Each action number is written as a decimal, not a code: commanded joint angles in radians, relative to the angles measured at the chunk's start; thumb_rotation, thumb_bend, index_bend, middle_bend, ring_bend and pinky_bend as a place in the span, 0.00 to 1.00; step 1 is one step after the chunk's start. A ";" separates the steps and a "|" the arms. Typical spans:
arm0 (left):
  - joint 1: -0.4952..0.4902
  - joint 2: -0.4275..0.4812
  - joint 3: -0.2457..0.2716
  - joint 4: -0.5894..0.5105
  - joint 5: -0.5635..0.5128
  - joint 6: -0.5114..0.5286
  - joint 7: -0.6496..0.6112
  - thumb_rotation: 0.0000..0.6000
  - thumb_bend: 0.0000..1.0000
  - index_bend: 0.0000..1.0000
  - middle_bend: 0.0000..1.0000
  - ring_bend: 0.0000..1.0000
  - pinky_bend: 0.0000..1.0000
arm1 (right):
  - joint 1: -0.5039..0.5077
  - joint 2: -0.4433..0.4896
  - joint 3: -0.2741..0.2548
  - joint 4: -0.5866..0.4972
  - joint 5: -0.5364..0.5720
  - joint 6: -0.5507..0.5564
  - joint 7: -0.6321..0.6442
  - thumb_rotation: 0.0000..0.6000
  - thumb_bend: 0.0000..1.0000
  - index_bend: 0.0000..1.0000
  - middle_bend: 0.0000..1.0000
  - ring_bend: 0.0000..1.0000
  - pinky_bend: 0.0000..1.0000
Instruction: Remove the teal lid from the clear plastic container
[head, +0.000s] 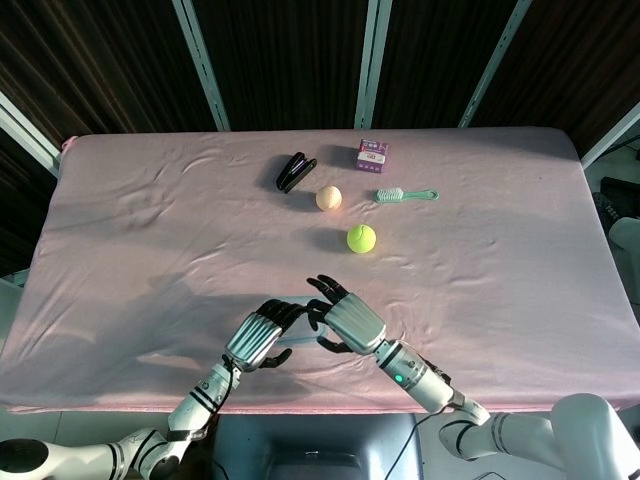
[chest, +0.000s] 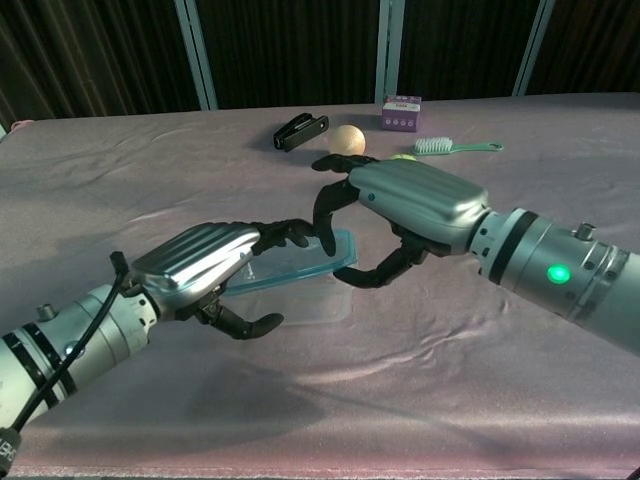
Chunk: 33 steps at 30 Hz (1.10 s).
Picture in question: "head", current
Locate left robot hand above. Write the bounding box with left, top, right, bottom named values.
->
left=223, top=298, right=306, bottom=372

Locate black stapler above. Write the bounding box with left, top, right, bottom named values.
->
left=275, top=151, right=318, bottom=194

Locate purple card box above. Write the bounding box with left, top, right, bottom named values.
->
left=356, top=138, right=391, bottom=175

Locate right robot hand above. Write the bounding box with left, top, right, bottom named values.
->
left=305, top=274, right=388, bottom=356

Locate green handled brush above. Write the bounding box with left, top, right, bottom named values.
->
left=374, top=187, right=442, bottom=204

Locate peach coloured ball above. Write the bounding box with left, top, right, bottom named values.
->
left=315, top=185, right=344, bottom=213

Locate yellow tennis ball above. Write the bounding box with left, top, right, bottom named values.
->
left=346, top=224, right=378, bottom=255

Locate grey metal frame post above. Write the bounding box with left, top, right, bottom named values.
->
left=458, top=0, right=534, bottom=129
left=0, top=89, right=62, bottom=177
left=354, top=0, right=394, bottom=130
left=171, top=0, right=232, bottom=132
left=580, top=101, right=640, bottom=169

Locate pink tablecloth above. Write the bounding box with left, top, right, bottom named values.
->
left=0, top=127, right=640, bottom=415

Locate grey robot torso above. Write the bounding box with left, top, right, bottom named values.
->
left=209, top=413, right=425, bottom=480

